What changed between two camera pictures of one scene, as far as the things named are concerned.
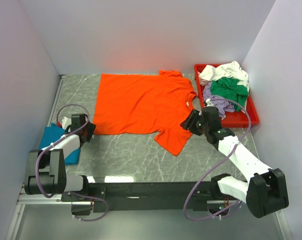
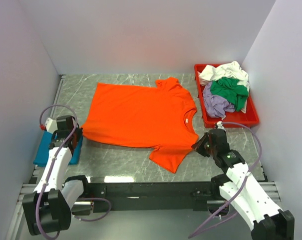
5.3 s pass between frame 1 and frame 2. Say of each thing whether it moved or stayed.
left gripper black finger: moved
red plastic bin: stayed
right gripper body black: moved
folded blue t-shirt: stayed
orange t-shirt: moved
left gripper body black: moved
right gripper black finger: moved
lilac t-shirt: stayed
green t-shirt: stayed
